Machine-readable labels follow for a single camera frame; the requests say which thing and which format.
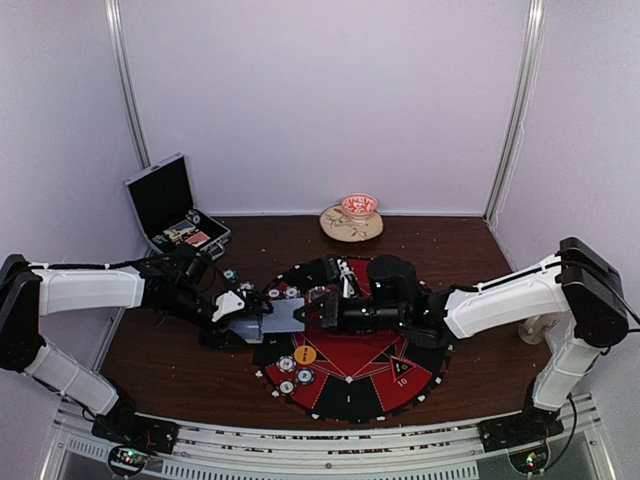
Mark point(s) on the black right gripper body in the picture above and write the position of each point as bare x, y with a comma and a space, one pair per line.
379, 318

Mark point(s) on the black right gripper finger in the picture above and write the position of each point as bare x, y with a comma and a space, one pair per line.
313, 318
320, 307

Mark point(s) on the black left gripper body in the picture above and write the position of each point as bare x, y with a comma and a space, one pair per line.
183, 304

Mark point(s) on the blue white chip seat four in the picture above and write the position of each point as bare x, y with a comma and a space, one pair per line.
292, 292

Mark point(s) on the drawn blue playing card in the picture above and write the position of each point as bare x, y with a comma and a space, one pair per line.
281, 318

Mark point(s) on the black hundred chip seat four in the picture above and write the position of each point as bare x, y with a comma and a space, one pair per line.
274, 294

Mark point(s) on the green poker chip stack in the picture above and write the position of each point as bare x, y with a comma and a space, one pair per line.
231, 275

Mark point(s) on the blue white chip seat two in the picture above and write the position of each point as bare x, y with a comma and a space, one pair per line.
286, 364

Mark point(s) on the black hundred chip seat two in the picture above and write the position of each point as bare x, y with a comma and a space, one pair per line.
287, 387

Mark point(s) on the blue playing card deck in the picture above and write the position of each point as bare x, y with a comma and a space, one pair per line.
248, 330

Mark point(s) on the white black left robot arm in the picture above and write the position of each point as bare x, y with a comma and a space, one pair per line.
31, 291

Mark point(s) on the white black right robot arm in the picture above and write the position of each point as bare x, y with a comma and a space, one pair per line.
574, 280

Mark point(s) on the orange big blind button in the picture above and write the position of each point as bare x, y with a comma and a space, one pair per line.
305, 355

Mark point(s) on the round red black poker mat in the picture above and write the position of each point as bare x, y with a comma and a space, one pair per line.
359, 377

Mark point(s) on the cream floral ceramic plate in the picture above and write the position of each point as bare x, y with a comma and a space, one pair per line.
343, 227

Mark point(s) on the aluminium poker chip case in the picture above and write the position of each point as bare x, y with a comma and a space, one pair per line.
166, 211

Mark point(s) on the red patterned white bowl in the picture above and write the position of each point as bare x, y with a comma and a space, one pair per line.
359, 206

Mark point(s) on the white printed ceramic mug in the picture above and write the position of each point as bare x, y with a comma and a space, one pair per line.
534, 329

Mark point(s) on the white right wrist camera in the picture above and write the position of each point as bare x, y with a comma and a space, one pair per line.
348, 279

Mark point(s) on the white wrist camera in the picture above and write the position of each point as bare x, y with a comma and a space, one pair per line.
225, 304
348, 279

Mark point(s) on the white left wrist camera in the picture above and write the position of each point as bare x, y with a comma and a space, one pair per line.
225, 304

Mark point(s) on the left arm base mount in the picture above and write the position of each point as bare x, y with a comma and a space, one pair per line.
123, 425

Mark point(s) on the aluminium front rail frame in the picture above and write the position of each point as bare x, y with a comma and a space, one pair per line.
452, 450

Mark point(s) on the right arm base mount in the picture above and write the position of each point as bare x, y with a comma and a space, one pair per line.
528, 426

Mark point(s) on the left aluminium corner post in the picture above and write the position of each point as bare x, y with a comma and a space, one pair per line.
117, 38

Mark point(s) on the aluminium corner post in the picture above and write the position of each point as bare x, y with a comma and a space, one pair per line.
522, 95
117, 38

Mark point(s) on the right aluminium corner post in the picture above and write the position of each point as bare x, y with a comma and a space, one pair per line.
522, 95

